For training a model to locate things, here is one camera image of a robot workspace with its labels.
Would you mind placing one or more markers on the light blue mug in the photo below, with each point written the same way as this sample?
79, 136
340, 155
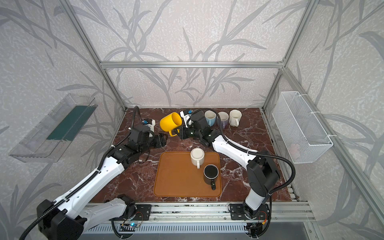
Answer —
211, 117

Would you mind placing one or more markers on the green circuit board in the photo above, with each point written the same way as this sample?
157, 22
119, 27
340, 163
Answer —
130, 227

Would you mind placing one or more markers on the brown rectangular tray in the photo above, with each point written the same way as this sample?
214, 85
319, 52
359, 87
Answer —
178, 177

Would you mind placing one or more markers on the purple mug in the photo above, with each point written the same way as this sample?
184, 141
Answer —
224, 119

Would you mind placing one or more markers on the aluminium front rail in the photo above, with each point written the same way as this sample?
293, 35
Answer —
196, 212

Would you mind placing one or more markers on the yellow mug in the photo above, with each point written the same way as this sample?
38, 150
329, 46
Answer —
171, 122

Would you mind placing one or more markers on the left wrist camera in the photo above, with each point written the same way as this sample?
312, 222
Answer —
149, 123

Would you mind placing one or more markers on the white faceted mug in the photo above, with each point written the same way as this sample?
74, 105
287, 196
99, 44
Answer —
235, 117

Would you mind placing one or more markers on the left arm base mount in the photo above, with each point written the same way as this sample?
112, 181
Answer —
139, 213

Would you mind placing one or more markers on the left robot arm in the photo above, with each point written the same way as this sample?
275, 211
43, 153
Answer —
66, 218

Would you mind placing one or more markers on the cream white mug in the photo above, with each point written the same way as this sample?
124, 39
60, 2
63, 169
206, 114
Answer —
197, 157

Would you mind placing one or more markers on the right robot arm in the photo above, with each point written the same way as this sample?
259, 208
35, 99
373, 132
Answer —
262, 170

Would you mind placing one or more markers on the black mug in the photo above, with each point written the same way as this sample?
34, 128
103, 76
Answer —
211, 173

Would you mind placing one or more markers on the clear plastic wall bin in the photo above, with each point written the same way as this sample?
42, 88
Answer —
47, 142

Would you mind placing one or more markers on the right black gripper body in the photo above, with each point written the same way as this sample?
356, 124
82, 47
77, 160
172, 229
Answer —
182, 132

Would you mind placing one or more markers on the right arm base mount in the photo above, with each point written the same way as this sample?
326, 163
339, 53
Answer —
243, 212

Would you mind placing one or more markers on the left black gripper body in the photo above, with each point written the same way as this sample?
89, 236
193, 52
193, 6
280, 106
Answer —
160, 140

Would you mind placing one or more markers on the white wire basket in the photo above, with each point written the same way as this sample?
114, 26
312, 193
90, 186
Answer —
298, 124

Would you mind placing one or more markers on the pink object in basket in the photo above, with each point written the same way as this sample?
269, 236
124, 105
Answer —
295, 152

